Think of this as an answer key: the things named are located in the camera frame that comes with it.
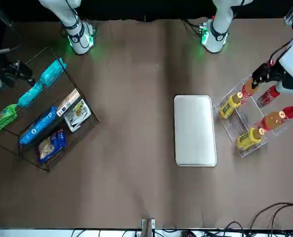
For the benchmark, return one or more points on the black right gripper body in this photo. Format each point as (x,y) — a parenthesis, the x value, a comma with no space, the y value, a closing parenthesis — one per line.
(2,69)

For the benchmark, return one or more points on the red cola bottle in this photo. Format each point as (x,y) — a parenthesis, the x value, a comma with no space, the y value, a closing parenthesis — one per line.
(290,112)
(267,96)

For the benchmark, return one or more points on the teal chips bag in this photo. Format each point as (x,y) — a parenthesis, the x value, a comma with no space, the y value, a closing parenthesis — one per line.
(30,95)

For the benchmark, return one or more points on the white rectangular tray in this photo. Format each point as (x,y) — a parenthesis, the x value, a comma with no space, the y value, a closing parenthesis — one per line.
(194,130)

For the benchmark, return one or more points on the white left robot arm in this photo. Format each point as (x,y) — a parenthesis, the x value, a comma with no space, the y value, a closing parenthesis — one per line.
(218,32)

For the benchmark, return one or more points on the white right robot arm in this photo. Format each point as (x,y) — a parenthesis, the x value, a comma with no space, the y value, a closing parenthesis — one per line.
(80,37)

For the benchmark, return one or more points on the clear acrylic bottle shelf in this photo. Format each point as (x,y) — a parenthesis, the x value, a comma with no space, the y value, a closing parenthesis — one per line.
(235,123)

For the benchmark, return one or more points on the orange tea bottle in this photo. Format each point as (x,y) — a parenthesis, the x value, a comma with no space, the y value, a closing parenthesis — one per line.
(248,91)
(272,121)

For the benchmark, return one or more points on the teal snack packet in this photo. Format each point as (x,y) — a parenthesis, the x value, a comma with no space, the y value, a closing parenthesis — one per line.
(51,72)

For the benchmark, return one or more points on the yellow drink bottle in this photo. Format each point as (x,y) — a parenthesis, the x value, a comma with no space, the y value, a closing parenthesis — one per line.
(229,107)
(250,139)

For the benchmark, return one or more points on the beige snack box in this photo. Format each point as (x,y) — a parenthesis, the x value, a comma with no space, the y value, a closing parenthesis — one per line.
(68,98)

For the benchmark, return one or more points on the green snack packet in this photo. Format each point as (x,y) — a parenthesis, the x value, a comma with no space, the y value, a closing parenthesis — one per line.
(2,121)

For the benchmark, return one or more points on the long blue biscuit packet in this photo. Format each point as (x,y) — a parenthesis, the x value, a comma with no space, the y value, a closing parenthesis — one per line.
(38,127)

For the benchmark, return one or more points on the white snack packet yellow picture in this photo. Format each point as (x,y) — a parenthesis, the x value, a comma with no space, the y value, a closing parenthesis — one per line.
(77,116)

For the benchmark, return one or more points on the blue cracker bag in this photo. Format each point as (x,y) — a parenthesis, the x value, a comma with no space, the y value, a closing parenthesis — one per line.
(51,145)

